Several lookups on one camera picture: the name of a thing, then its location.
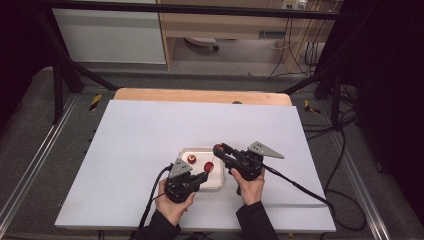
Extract black floor cables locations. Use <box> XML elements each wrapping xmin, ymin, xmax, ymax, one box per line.
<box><xmin>300</xmin><ymin>83</ymin><xmax>361</xmax><ymax>142</ymax></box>

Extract left hand-held gripper black cable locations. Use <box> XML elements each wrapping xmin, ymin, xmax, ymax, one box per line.
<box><xmin>129</xmin><ymin>164</ymin><xmax>174</xmax><ymax>240</ymax></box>

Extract black curtain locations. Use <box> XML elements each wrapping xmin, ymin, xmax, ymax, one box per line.
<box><xmin>0</xmin><ymin>0</ymin><xmax>56</xmax><ymax>131</ymax></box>
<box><xmin>336</xmin><ymin>0</ymin><xmax>424</xmax><ymax>218</ymax></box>

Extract person's right hand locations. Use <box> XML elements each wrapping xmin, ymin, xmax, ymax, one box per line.
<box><xmin>229</xmin><ymin>167</ymin><xmax>266</xmax><ymax>206</ymax></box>

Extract white cabinet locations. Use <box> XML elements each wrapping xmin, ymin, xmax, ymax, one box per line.
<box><xmin>52</xmin><ymin>0</ymin><xmax>167</xmax><ymax>65</ymax></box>

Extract aluminium rail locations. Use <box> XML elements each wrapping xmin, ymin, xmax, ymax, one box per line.
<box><xmin>0</xmin><ymin>94</ymin><xmax>80</xmax><ymax>228</ymax></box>
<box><xmin>328</xmin><ymin>129</ymin><xmax>392</xmax><ymax>240</ymax></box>

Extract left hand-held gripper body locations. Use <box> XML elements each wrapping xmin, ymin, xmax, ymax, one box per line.
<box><xmin>164</xmin><ymin>157</ymin><xmax>201</xmax><ymax>204</ymax></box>

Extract white wall socket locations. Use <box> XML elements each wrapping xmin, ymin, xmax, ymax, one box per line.
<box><xmin>281</xmin><ymin>0</ymin><xmax>308</xmax><ymax>11</ymax></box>

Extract bundle of hanging cables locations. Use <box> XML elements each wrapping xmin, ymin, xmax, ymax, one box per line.
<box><xmin>267</xmin><ymin>13</ymin><xmax>329</xmax><ymax>80</ymax></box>

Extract wooden desk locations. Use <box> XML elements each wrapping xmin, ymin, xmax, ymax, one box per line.
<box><xmin>156</xmin><ymin>0</ymin><xmax>336</xmax><ymax>73</ymax></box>

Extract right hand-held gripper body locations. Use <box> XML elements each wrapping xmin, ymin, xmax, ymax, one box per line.
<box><xmin>229</xmin><ymin>141</ymin><xmax>285</xmax><ymax>182</ymax></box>

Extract person's left hand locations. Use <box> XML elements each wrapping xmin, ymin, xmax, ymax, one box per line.
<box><xmin>154</xmin><ymin>177</ymin><xmax>198</xmax><ymax>227</ymax></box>

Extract right hand-held gripper black cable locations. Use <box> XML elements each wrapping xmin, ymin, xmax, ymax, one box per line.
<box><xmin>261</xmin><ymin>163</ymin><xmax>368</xmax><ymax>232</ymax></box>

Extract white rectangular tray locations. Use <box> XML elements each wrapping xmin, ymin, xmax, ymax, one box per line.
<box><xmin>178</xmin><ymin>147</ymin><xmax>225</xmax><ymax>191</ymax></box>

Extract light wooden table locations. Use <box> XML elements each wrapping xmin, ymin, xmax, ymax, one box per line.
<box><xmin>113</xmin><ymin>87</ymin><xmax>293</xmax><ymax>107</ymax></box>

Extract white power strip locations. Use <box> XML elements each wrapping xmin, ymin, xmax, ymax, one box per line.
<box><xmin>184</xmin><ymin>36</ymin><xmax>220</xmax><ymax>52</ymax></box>

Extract hand-held gripper black cable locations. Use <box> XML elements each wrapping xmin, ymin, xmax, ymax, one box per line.
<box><xmin>261</xmin><ymin>163</ymin><xmax>368</xmax><ymax>232</ymax></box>
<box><xmin>129</xmin><ymin>164</ymin><xmax>174</xmax><ymax>240</ymax></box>

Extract black metal frame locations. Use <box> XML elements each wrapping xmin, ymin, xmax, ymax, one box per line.
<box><xmin>31</xmin><ymin>0</ymin><xmax>359</xmax><ymax>132</ymax></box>

